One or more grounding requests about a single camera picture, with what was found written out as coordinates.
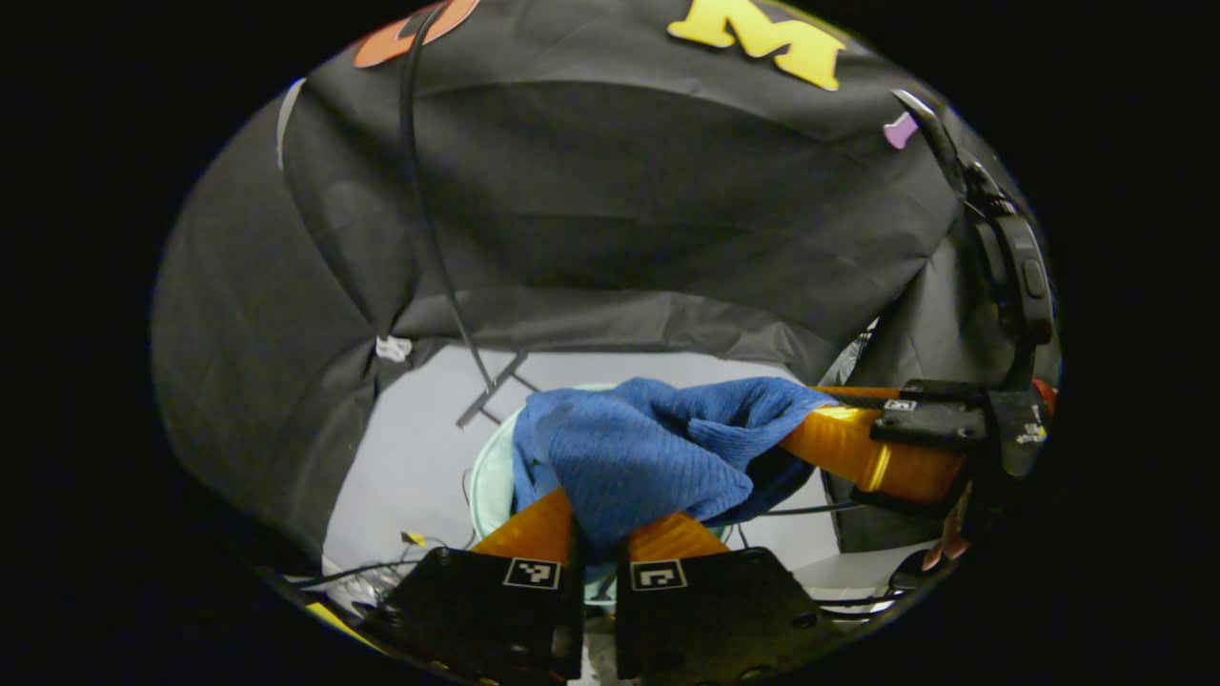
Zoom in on blue knit sweater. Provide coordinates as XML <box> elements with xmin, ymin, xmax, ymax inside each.
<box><xmin>512</xmin><ymin>376</ymin><xmax>844</xmax><ymax>563</ymax></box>

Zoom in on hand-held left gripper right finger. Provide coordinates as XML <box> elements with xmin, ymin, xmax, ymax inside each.
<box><xmin>615</xmin><ymin>512</ymin><xmax>844</xmax><ymax>683</ymax></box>

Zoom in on mint green laundry hamper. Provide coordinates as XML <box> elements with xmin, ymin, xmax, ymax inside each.
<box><xmin>469</xmin><ymin>383</ymin><xmax>735</xmax><ymax>607</ymax></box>

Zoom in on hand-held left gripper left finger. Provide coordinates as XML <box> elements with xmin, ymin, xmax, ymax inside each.
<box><xmin>379</xmin><ymin>488</ymin><xmax>587</xmax><ymax>685</ymax></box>

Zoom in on black clothes rack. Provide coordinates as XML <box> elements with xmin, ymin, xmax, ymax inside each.
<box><xmin>398</xmin><ymin>0</ymin><xmax>542</xmax><ymax>430</ymax></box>

